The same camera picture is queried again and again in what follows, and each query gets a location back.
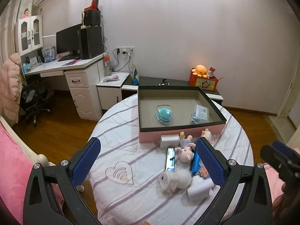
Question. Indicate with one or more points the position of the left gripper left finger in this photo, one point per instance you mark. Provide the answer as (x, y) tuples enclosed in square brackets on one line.
[(40, 204)]

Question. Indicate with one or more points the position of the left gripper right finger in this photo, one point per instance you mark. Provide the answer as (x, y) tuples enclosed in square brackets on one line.
[(254, 205)]

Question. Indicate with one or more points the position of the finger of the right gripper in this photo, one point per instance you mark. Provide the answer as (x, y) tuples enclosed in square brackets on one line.
[(280, 149), (282, 173)]

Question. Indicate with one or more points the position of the white rounded device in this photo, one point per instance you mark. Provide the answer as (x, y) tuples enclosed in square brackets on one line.
[(200, 188)]

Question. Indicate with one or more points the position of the colourful snack packet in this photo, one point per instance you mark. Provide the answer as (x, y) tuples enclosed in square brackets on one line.
[(198, 168)]

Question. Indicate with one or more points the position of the white fluffy plush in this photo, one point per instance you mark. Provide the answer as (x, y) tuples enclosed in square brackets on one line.
[(171, 181)]

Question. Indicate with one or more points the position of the small pig doll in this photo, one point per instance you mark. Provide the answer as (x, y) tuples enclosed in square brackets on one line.
[(185, 148)]

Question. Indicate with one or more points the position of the pink dress block doll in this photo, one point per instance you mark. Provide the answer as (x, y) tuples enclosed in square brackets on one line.
[(207, 135)]

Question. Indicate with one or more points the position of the white power adapter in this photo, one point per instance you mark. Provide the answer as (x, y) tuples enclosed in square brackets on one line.
[(169, 141)]

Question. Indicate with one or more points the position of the clear box with green label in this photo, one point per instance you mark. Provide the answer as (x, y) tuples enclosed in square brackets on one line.
[(200, 115)]

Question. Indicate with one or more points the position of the teal brush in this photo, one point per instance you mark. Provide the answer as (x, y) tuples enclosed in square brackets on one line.
[(164, 114)]

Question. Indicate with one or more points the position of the white striped table cover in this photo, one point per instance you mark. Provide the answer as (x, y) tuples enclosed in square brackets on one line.
[(124, 177)]

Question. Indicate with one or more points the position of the red toy crate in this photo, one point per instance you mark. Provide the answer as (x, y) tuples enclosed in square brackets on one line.
[(209, 84)]

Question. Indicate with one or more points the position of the black office chair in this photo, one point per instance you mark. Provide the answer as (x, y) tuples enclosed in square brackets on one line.
[(34, 98)]

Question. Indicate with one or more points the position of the orange octopus plush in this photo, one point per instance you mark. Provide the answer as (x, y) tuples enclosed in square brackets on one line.
[(200, 71)]

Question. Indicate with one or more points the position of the pink black storage box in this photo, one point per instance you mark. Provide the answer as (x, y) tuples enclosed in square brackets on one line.
[(183, 100)]

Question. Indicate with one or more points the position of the pink puffer jacket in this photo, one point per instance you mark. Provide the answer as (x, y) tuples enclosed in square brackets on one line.
[(11, 87)]

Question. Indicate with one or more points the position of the white bedside cabinet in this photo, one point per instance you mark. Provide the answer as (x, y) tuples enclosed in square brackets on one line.
[(109, 89)]

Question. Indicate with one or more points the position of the white desk with drawers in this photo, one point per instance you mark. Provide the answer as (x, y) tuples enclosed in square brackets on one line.
[(82, 76)]

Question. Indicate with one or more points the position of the low black white tv bench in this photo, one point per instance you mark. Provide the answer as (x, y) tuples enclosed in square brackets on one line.
[(128, 89)]

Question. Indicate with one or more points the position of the orange cap water bottle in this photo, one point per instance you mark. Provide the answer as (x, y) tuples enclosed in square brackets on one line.
[(108, 70)]

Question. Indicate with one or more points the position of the blue patterned bag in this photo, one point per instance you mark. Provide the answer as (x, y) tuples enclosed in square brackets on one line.
[(134, 74)]

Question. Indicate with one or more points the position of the black computer monitor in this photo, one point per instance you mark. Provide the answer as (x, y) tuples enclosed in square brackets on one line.
[(67, 40)]

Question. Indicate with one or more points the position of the white hutch cabinet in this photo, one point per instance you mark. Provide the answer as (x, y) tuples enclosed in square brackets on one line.
[(28, 34)]

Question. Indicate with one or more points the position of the black speaker on tower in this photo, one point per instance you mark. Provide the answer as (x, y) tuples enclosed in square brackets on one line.
[(91, 17)]

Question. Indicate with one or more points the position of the beige curtain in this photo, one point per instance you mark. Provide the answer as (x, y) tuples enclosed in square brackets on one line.
[(9, 17)]

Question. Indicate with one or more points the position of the white bed frame post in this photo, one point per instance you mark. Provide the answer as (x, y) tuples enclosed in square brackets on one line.
[(27, 151)]

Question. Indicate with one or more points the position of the wall power strip outlet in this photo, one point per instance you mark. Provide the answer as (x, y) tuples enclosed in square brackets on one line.
[(129, 50)]

